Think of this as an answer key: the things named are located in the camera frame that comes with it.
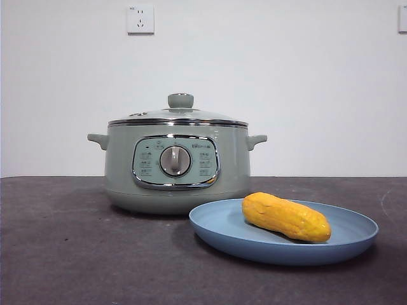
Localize glass lid with green knob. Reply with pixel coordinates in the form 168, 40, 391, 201
107, 92, 249, 127

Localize blue round plate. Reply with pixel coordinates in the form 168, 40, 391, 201
188, 197, 380, 267

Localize yellow corn cob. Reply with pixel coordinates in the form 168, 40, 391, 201
241, 191, 333, 244

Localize white wall plate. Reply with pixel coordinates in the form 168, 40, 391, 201
398, 5, 407, 34

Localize pale green electric steamer pot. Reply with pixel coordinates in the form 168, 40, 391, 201
87, 121, 268, 215

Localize white wall socket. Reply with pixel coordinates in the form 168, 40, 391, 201
127, 5, 156, 35

